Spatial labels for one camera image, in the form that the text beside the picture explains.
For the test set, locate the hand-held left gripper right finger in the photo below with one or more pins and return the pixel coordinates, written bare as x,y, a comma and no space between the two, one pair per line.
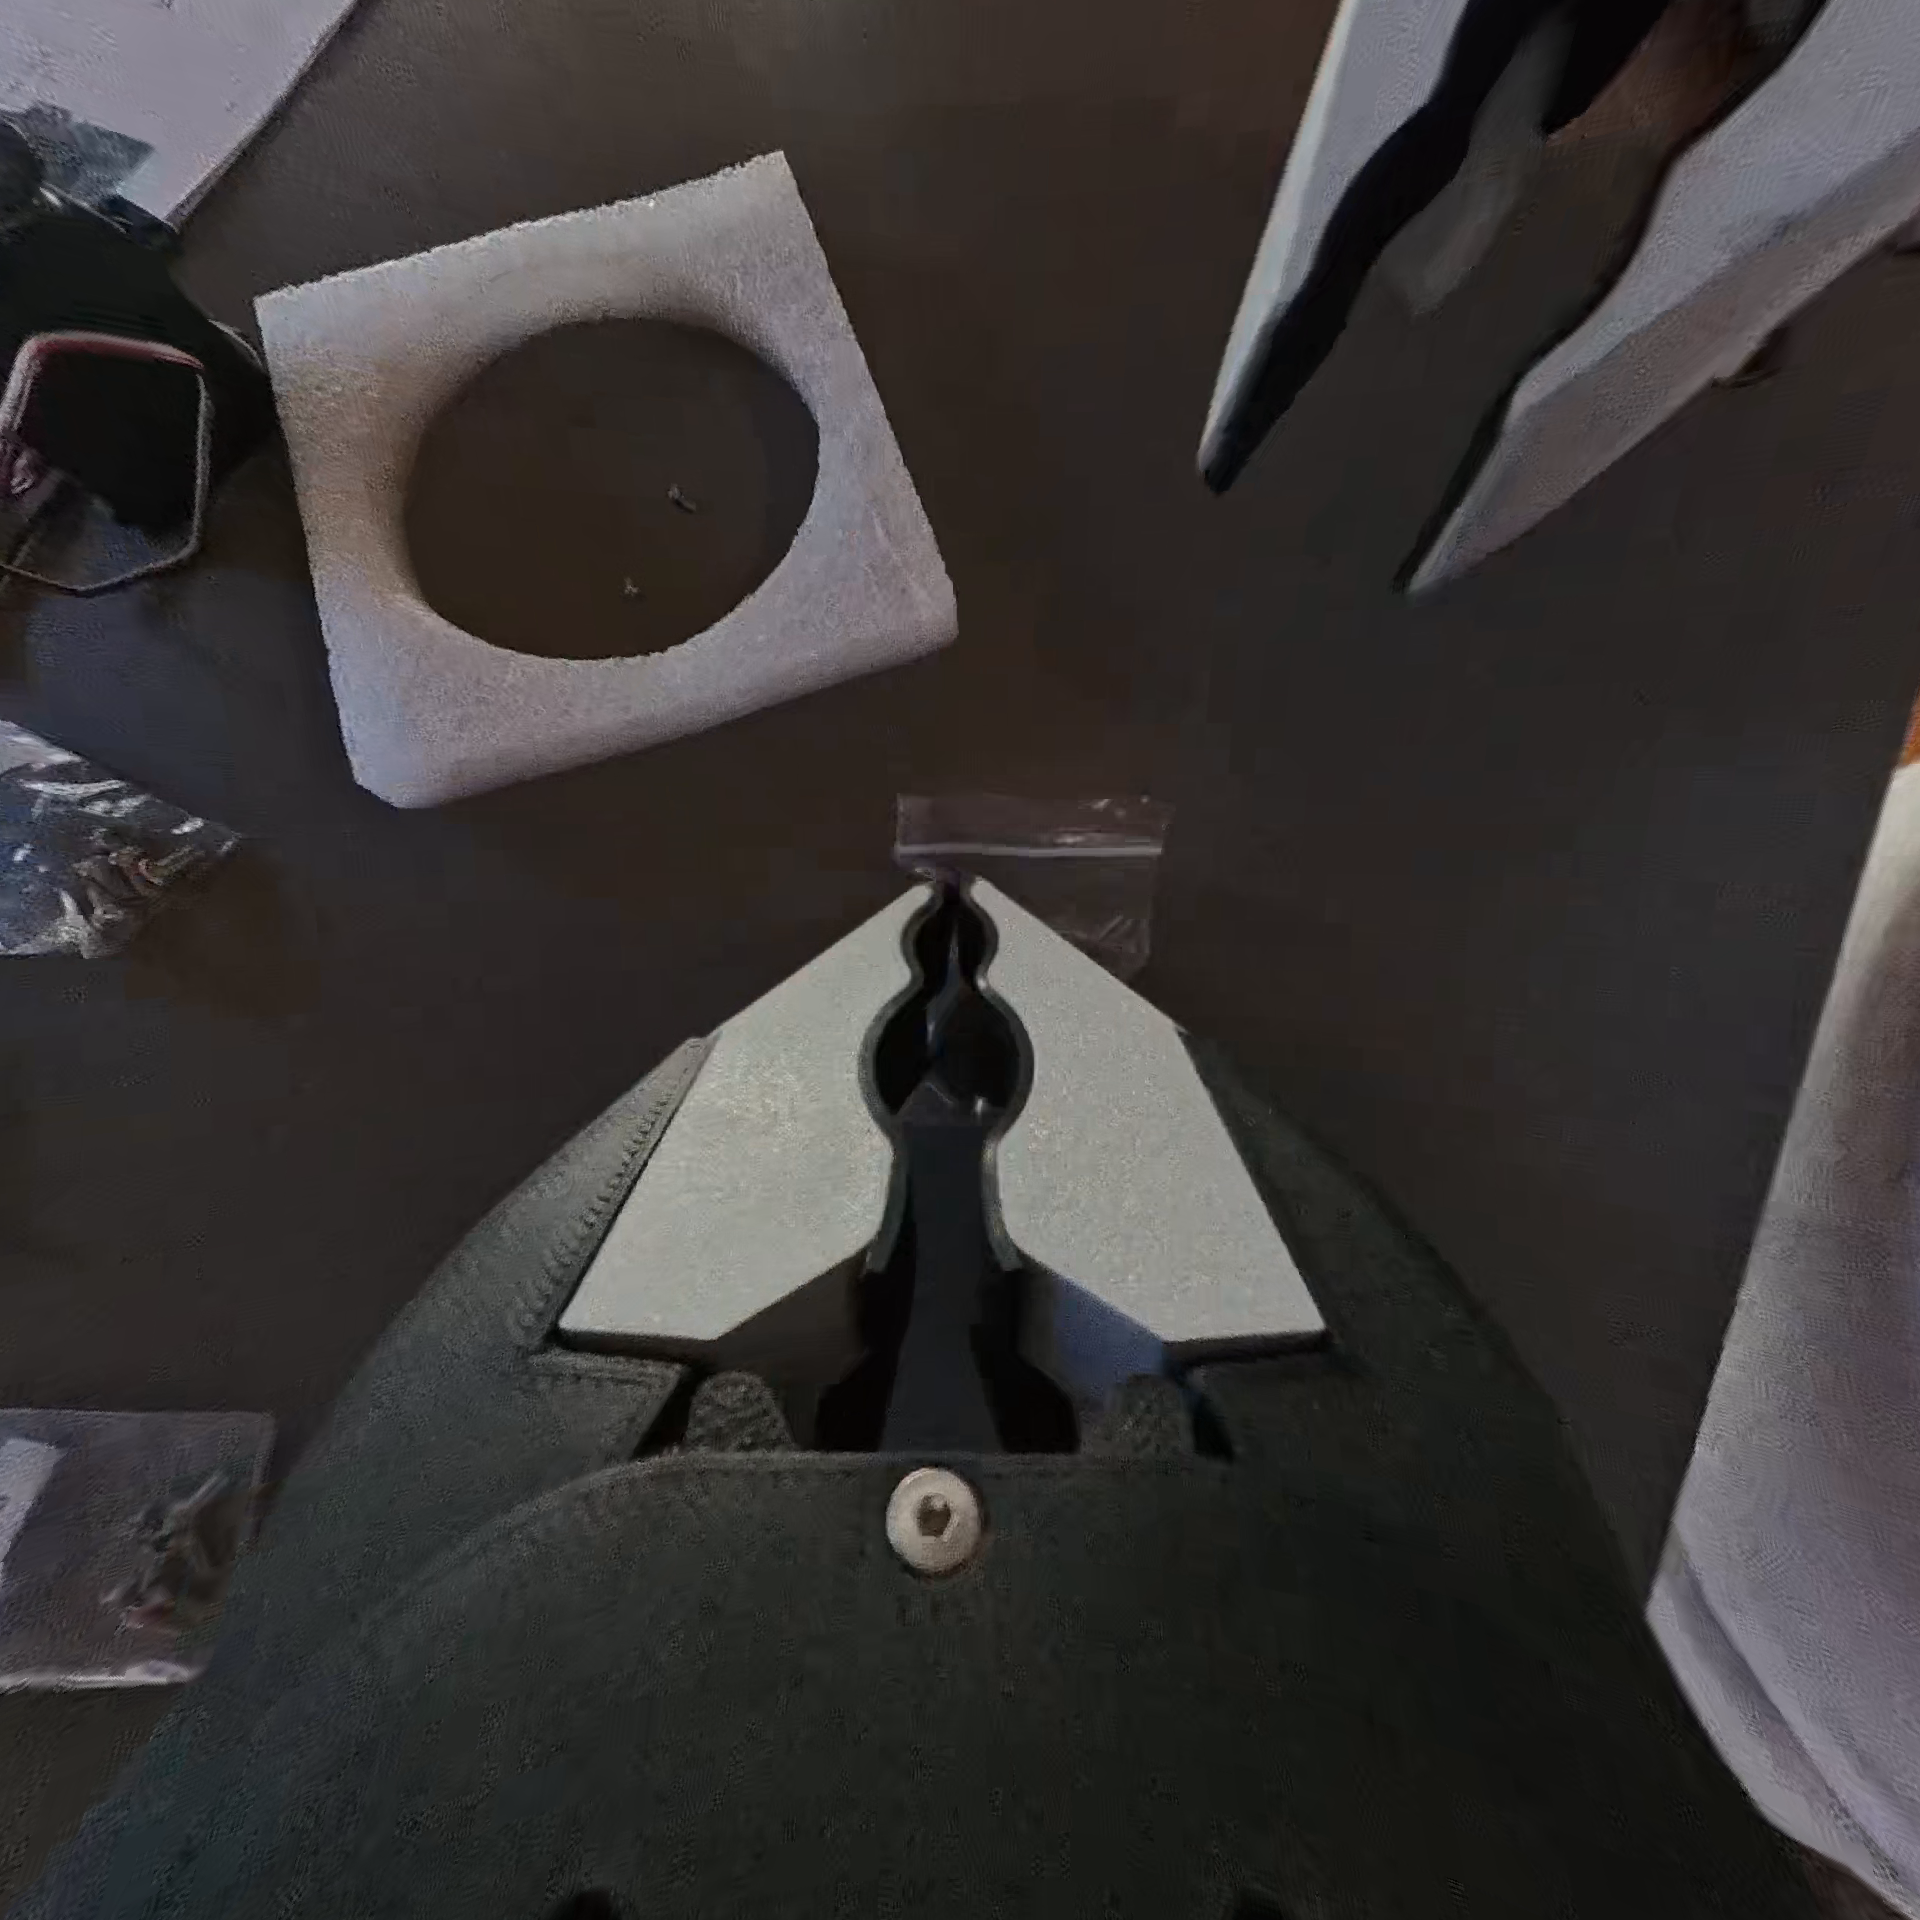
1142,1185

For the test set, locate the person's white shirt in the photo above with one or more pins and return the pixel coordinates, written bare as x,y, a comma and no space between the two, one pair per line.
1815,1348

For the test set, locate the printed instruction sheet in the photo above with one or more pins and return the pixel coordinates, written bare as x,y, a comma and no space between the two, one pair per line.
150,75

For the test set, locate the white foam square with hole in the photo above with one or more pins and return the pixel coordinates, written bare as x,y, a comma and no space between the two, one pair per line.
375,674

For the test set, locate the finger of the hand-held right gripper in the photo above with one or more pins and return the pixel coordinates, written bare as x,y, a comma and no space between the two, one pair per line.
1770,211
1320,194

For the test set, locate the scattered clear screw bags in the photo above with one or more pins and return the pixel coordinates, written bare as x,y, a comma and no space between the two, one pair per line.
91,840

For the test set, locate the dark brown desk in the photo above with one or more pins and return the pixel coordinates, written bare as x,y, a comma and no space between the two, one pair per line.
1200,674

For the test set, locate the small clear zip bag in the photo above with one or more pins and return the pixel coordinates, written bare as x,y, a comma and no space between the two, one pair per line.
1080,884

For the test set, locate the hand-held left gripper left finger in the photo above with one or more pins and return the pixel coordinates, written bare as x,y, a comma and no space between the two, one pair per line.
735,1185

